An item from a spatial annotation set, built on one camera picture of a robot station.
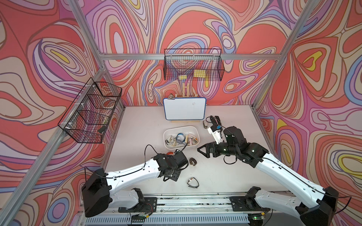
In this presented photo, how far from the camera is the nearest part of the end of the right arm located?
20.0 inches

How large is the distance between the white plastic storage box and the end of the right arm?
1.00 ft

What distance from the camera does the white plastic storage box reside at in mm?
954
